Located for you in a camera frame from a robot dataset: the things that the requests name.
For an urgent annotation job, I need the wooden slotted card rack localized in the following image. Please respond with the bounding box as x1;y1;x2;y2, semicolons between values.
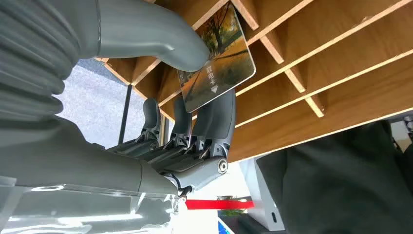
95;0;413;163

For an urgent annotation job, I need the white box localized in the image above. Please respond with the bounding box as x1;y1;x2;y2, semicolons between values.
240;157;286;232

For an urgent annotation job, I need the black pole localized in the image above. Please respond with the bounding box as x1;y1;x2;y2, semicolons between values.
117;84;133;145

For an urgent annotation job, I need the green plant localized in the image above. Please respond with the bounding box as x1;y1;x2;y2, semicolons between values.
217;195;248;218

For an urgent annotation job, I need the ribbed grey right arm sleeve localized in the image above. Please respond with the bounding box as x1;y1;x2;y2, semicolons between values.
0;0;101;123

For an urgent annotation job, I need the glossy clear wrist cover plate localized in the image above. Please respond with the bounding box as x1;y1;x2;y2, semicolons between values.
0;175;180;234

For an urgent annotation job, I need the person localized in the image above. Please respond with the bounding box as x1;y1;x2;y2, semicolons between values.
256;119;413;234

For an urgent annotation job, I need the red strip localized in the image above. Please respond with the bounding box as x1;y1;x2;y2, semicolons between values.
185;199;255;211

